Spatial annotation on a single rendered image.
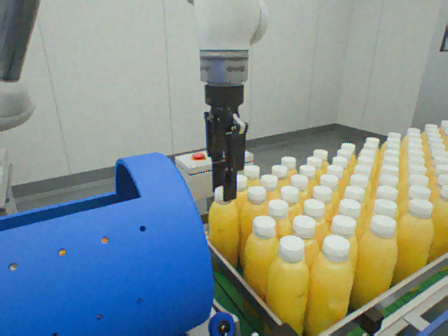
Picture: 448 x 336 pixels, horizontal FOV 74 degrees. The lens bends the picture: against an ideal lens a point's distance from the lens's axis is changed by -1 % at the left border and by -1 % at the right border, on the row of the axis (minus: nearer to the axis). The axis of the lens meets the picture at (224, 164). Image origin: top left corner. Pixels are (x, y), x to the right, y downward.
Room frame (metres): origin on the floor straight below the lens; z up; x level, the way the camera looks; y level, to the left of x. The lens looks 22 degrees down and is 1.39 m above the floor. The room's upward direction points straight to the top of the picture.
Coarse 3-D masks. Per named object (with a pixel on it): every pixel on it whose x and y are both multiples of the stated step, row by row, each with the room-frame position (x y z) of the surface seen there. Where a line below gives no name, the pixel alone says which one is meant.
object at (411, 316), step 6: (444, 312) 0.39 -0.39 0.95; (402, 318) 0.40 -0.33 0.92; (408, 318) 0.40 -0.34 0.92; (414, 318) 0.40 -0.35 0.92; (420, 318) 0.40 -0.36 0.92; (438, 318) 0.38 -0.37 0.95; (444, 318) 0.38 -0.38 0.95; (414, 324) 0.39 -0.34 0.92; (420, 324) 0.39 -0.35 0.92; (426, 324) 0.39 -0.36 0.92; (432, 324) 0.37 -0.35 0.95; (438, 324) 0.37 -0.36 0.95; (420, 330) 0.38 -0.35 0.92; (426, 330) 0.35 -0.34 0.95; (432, 330) 0.35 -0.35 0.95
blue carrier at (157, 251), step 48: (144, 192) 0.33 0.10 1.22; (0, 240) 0.24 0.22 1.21; (48, 240) 0.26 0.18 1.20; (96, 240) 0.27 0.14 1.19; (144, 240) 0.29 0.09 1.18; (192, 240) 0.31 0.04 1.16; (0, 288) 0.21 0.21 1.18; (48, 288) 0.23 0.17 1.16; (96, 288) 0.24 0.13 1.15; (144, 288) 0.26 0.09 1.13; (192, 288) 0.28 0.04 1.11
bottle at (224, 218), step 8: (216, 200) 0.57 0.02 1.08; (232, 200) 0.57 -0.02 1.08; (216, 208) 0.56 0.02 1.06; (224, 208) 0.55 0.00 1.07; (232, 208) 0.56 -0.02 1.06; (216, 216) 0.55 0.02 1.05; (224, 216) 0.55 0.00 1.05; (232, 216) 0.55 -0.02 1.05; (216, 224) 0.55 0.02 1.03; (224, 224) 0.54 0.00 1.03; (232, 224) 0.55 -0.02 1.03; (216, 232) 0.55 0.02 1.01; (224, 232) 0.54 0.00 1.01; (232, 232) 0.55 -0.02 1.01; (216, 240) 0.55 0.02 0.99; (224, 240) 0.54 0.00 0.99; (232, 240) 0.55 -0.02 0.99; (216, 248) 0.55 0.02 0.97; (224, 248) 0.54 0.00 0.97; (232, 248) 0.55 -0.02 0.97; (224, 256) 0.54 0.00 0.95; (232, 256) 0.55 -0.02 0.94; (232, 264) 0.55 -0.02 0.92
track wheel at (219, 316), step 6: (216, 312) 0.36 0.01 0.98; (222, 312) 0.36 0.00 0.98; (216, 318) 0.35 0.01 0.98; (222, 318) 0.35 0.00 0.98; (228, 318) 0.36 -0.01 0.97; (210, 324) 0.34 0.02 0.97; (216, 324) 0.34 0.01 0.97; (222, 324) 0.35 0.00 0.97; (228, 324) 0.35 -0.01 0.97; (234, 324) 0.35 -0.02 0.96; (210, 330) 0.34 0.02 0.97; (216, 330) 0.34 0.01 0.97; (222, 330) 0.34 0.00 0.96; (228, 330) 0.34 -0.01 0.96; (234, 330) 0.35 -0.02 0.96
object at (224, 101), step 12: (204, 84) 0.58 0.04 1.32; (240, 84) 0.58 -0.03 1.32; (204, 96) 0.57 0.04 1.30; (216, 96) 0.54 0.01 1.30; (228, 96) 0.54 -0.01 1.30; (240, 96) 0.55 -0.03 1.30; (216, 108) 0.58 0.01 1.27; (228, 108) 0.54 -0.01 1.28; (228, 120) 0.54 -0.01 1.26; (228, 132) 0.56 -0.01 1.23
